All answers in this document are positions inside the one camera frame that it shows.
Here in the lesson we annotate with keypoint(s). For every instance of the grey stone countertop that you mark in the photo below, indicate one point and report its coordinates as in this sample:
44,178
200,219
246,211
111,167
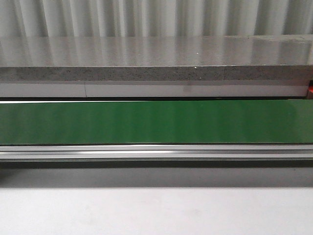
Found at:
152,67

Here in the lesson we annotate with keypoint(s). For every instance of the green conveyor belt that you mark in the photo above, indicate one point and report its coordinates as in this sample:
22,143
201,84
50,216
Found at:
147,122

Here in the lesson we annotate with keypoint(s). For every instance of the aluminium conveyor frame rail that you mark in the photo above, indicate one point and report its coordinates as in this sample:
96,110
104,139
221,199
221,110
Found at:
155,152

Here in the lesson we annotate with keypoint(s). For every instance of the red object at right edge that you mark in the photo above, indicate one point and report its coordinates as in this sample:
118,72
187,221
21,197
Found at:
310,90

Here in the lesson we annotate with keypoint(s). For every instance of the white pleated curtain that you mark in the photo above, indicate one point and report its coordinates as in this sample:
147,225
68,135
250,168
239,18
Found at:
164,18

